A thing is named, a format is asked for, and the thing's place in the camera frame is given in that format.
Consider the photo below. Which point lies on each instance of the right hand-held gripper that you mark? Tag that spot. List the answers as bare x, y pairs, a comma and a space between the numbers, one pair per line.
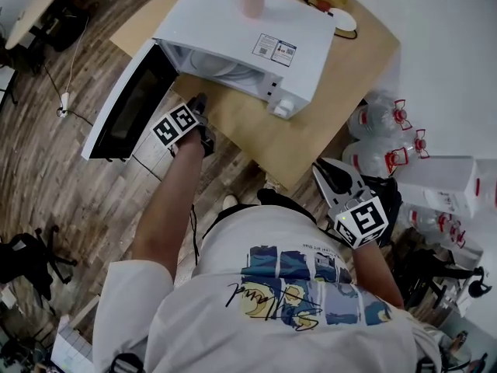
363, 216

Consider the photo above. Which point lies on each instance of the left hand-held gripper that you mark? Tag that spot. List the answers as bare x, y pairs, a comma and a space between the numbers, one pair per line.
174, 126

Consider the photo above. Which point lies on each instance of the white microwave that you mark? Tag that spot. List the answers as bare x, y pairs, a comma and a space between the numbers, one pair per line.
217, 21

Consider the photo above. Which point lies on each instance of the person's right forearm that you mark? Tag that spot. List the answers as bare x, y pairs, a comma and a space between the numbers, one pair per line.
378, 274

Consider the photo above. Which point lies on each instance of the person's left forearm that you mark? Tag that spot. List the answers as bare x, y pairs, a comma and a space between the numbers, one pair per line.
171, 208

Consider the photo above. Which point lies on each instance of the white microwave turntable plate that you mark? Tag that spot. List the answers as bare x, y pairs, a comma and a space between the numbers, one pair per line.
229, 69

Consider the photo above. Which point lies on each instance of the person's black trousers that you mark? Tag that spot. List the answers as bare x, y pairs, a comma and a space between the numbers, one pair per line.
283, 202

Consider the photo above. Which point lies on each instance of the person's white shoe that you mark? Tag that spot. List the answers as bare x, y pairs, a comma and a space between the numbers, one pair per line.
230, 201

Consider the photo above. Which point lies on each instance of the white cardboard box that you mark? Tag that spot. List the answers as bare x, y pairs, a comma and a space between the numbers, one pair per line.
442, 185

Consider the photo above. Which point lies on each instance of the black chair base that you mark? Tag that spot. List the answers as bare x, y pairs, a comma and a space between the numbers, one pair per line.
427, 274

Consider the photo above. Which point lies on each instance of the white power strip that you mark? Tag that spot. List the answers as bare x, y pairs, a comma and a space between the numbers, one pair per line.
64, 103

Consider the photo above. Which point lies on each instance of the person's white printed t-shirt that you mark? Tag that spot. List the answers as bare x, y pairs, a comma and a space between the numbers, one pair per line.
272, 305

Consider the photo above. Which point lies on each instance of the small red object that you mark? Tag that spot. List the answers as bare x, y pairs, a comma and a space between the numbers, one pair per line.
322, 4

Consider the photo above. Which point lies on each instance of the white round plate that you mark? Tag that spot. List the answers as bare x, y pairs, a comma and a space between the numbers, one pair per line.
343, 19

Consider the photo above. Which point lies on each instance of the black headphones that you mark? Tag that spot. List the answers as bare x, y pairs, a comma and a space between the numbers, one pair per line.
478, 282

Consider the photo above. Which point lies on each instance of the white round table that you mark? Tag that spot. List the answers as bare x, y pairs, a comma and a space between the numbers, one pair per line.
35, 6

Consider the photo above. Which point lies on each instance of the black office chair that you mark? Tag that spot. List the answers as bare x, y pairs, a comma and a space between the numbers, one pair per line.
27, 255

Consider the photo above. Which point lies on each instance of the white gridded box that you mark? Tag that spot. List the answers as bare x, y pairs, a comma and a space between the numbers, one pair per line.
71, 346

